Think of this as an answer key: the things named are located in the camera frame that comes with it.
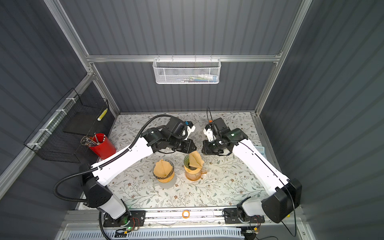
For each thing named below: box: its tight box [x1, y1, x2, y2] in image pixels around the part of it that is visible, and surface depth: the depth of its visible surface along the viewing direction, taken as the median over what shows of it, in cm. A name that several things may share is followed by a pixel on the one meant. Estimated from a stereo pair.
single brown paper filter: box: [153, 158, 175, 183], surface depth 79 cm
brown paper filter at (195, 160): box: [188, 150, 204, 169], surface depth 77 cm
